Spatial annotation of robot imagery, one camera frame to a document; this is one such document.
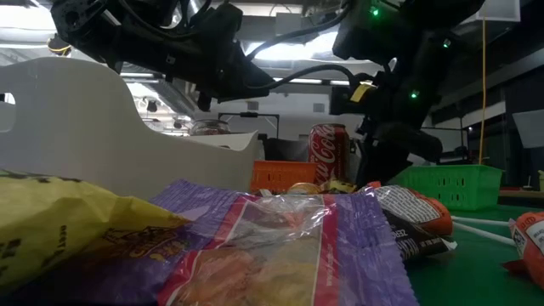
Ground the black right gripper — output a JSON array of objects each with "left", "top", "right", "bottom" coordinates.
[{"left": 356, "top": 117, "right": 445, "bottom": 188}]

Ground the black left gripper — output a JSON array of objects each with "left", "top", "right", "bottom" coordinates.
[{"left": 186, "top": 3, "right": 277, "bottom": 112}]

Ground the dark Hershey's chocolate bar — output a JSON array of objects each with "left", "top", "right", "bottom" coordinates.
[{"left": 383, "top": 210, "right": 459, "bottom": 262}]

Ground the purple candy bag clear window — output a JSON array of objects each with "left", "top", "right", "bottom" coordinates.
[{"left": 8, "top": 178, "right": 421, "bottom": 306}]

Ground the orange candy wrapper QR code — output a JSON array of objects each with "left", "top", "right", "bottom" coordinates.
[{"left": 502, "top": 211, "right": 544, "bottom": 291}]

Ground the yellow candy bag black print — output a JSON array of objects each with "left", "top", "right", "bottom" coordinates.
[{"left": 0, "top": 168, "right": 191, "bottom": 297}]

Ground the orange Reese's wrapper white back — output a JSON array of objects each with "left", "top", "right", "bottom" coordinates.
[{"left": 368, "top": 181, "right": 454, "bottom": 237}]

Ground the red Coca-Cola can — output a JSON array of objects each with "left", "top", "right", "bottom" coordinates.
[{"left": 307, "top": 122, "right": 351, "bottom": 188}]

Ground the thin black monitor stand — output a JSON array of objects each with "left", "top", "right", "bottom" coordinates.
[{"left": 217, "top": 110, "right": 281, "bottom": 139}]

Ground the silver Diet Coke can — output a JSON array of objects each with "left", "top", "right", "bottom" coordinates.
[{"left": 189, "top": 119, "right": 233, "bottom": 138}]

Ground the long ceiling light tube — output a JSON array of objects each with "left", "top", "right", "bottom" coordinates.
[{"left": 271, "top": 76, "right": 350, "bottom": 87}]

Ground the green plastic basket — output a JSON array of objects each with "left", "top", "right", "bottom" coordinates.
[{"left": 388, "top": 164, "right": 504, "bottom": 213}]

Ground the orange plastic basket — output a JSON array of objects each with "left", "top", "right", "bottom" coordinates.
[{"left": 250, "top": 160, "right": 320, "bottom": 195}]

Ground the lollipop with white stick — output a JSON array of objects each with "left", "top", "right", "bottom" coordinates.
[
  {"left": 451, "top": 221, "right": 518, "bottom": 248},
  {"left": 450, "top": 215, "right": 511, "bottom": 227}
]

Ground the white plastic bin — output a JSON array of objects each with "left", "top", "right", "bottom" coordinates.
[{"left": 0, "top": 57, "right": 261, "bottom": 201}]

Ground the grey panel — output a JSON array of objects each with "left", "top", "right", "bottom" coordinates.
[{"left": 512, "top": 109, "right": 544, "bottom": 150}]

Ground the yellow cable tag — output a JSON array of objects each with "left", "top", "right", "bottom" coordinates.
[{"left": 349, "top": 80, "right": 378, "bottom": 104}]

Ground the black frame stand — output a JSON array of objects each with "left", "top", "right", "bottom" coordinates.
[{"left": 441, "top": 126, "right": 471, "bottom": 165}]

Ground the black cable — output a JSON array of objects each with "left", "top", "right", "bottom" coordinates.
[
  {"left": 245, "top": 2, "right": 354, "bottom": 60},
  {"left": 248, "top": 63, "right": 375, "bottom": 90}
]

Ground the yellow hanging cord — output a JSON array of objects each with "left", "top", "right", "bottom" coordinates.
[{"left": 478, "top": 16, "right": 489, "bottom": 166}]

